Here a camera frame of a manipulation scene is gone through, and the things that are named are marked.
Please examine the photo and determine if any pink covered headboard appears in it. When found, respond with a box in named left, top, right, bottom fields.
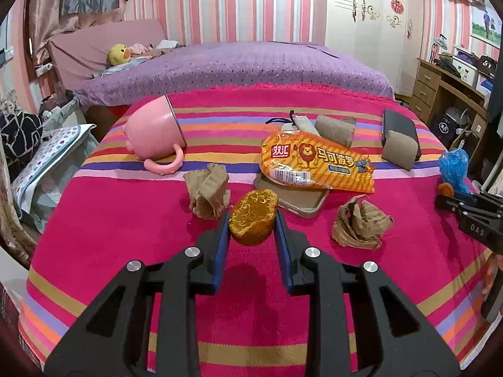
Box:
left=47, top=19, right=168, bottom=91

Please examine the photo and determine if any framed wall photo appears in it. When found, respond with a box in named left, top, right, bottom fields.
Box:
left=469, top=4, right=503, bottom=50

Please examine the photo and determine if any black wallet case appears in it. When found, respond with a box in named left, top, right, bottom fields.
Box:
left=382, top=108, right=422, bottom=161

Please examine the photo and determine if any cardboard tube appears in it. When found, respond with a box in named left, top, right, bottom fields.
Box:
left=382, top=130, right=420, bottom=171
left=314, top=115, right=357, bottom=150

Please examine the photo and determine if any yellow duck plush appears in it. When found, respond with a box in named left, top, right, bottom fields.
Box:
left=108, top=43, right=132, bottom=66

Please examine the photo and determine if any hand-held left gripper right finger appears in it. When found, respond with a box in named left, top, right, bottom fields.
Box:
left=274, top=209, right=461, bottom=377

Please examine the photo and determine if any white box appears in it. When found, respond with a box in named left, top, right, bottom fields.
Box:
left=452, top=56, right=478, bottom=85

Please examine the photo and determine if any purple dotted bedspread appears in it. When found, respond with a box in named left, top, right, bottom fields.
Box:
left=73, top=40, right=395, bottom=107

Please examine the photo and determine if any orange peel half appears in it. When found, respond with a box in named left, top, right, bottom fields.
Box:
left=228, top=189, right=279, bottom=246

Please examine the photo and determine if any orange snack packet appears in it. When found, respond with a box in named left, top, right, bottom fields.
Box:
left=260, top=130, right=376, bottom=194

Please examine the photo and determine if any brown paper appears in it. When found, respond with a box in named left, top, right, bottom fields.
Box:
left=331, top=195, right=394, bottom=251
left=183, top=164, right=232, bottom=221

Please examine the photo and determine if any white pipe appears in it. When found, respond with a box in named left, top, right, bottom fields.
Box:
left=481, top=153, right=503, bottom=194

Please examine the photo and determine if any brown tray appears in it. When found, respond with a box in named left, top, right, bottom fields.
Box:
left=253, top=173, right=331, bottom=219

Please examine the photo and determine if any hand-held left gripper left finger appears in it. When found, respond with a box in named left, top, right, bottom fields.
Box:
left=43, top=211, right=232, bottom=377

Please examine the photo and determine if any white wardrobe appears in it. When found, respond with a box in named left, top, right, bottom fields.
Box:
left=324, top=0, right=425, bottom=99

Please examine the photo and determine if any dotted patterned cloth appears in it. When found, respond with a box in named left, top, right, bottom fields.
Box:
left=12, top=123, right=97, bottom=221

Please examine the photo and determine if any blue plastic bag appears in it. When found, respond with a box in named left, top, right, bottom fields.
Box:
left=439, top=149, right=472, bottom=195

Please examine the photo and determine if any black patterned bag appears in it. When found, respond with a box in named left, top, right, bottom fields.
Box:
left=0, top=112, right=44, bottom=166

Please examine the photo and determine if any pile of clothes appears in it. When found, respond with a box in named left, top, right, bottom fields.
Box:
left=130, top=39, right=185, bottom=60

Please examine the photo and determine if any pink cup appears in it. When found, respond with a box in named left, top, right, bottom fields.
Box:
left=123, top=94, right=189, bottom=175

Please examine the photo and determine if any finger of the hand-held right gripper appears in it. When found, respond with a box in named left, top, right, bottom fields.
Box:
left=434, top=195, right=478, bottom=211

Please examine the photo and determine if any pink satin curtain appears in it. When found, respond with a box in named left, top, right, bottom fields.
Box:
left=24, top=0, right=122, bottom=67

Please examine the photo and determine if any red striped blanket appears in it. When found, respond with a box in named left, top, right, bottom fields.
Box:
left=18, top=82, right=496, bottom=377

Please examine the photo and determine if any dark hanging garment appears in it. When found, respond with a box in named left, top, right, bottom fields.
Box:
left=486, top=63, right=503, bottom=126

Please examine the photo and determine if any wooden desk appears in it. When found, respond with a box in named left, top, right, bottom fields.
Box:
left=411, top=58, right=490, bottom=134

